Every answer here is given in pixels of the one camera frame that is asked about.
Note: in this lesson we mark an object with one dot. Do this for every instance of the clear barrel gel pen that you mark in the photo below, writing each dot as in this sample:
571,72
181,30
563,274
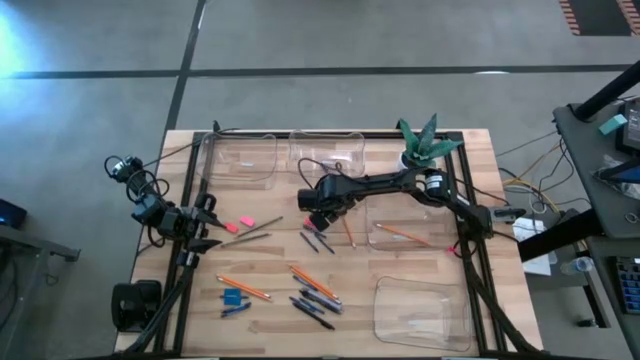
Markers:
320,304
322,299

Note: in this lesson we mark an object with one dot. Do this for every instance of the black bulky device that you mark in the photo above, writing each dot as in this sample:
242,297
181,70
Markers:
135,305

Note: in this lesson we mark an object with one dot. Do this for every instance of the clear plastic bottle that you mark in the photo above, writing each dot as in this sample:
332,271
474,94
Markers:
575,266

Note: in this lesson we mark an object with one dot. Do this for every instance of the black device blue light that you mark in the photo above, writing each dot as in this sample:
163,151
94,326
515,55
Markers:
12,215

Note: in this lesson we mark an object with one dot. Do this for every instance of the dark keyboard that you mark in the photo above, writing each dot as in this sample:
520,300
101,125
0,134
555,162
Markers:
629,285

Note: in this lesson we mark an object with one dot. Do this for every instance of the grey desk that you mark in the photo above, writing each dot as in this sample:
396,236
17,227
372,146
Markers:
605,300
585,165

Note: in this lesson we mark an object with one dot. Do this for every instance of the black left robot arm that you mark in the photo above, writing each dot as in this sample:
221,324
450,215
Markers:
150,210

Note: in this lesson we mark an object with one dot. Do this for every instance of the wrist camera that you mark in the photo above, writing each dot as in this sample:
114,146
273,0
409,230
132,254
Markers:
308,199
206,201

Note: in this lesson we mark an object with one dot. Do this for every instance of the black electronic device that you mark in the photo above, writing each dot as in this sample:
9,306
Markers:
632,125

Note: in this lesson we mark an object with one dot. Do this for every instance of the black pen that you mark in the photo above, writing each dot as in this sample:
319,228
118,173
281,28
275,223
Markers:
312,316

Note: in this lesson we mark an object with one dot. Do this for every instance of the black aluminium table frame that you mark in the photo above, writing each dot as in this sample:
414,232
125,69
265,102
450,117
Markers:
479,300

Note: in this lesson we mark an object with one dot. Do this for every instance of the green succulent in white pot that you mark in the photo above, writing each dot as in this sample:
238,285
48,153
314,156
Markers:
422,145

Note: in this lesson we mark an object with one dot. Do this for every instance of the grey cart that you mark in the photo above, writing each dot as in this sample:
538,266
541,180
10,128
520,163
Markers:
30,245

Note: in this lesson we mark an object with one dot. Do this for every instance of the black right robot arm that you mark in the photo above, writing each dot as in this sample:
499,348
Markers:
380,184

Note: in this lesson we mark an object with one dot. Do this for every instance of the black slanted pole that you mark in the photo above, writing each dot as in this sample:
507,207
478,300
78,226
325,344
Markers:
607,92

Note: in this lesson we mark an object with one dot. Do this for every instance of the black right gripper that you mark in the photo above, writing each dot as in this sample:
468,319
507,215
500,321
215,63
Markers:
340,195

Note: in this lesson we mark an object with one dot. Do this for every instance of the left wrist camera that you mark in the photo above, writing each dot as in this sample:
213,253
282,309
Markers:
206,201

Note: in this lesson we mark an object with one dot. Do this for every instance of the black slanted beam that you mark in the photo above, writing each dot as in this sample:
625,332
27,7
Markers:
555,235

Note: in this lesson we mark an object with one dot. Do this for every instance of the teal box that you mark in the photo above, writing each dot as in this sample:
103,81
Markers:
613,124

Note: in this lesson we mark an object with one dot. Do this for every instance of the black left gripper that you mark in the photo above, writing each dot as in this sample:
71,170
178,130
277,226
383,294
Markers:
187,225

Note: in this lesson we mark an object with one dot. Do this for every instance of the small black floor object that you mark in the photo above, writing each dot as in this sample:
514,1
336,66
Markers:
587,322

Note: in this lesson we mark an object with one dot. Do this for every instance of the black mat striped edges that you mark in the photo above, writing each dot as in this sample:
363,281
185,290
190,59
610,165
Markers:
600,17

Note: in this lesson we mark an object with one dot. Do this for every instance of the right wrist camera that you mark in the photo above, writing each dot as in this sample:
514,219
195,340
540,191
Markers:
308,199

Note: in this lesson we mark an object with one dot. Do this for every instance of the clear plastic bin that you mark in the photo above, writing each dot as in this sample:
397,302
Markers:
425,315
235,170
325,150
400,215

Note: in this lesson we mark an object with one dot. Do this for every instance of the tablet with blue screen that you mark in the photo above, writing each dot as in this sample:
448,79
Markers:
625,174

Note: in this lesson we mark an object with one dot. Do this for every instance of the blue pen white print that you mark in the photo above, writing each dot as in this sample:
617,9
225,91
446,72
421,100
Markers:
306,305

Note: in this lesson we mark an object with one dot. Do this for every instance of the white paper sheets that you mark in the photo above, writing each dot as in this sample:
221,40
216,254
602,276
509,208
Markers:
527,230

